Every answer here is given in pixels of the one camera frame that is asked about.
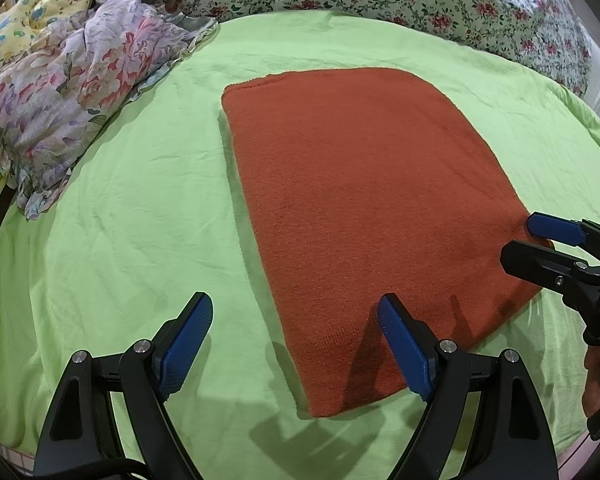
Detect checked cloth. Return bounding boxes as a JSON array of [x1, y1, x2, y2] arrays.
[[0, 442, 36, 468]]

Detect white mattress edge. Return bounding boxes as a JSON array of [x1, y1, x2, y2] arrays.
[[586, 42, 600, 111]]

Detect crumpled pastel floral cloth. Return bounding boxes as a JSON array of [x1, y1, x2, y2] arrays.
[[0, 0, 220, 221]]

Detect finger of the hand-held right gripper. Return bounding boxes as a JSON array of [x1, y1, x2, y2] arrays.
[[500, 239, 600, 297], [527, 212, 600, 267]]

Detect light green bed sheet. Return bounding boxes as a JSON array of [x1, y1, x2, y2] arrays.
[[0, 10, 600, 480]]

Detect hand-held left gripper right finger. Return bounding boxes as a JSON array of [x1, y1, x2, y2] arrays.
[[378, 293, 559, 480]]

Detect orange knitted sweater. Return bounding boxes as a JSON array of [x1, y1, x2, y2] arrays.
[[221, 66, 556, 419]]

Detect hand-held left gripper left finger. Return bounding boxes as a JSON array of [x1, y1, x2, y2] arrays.
[[32, 291, 214, 480]]

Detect yellow printed quilt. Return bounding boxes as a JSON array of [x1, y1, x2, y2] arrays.
[[0, 0, 102, 211]]

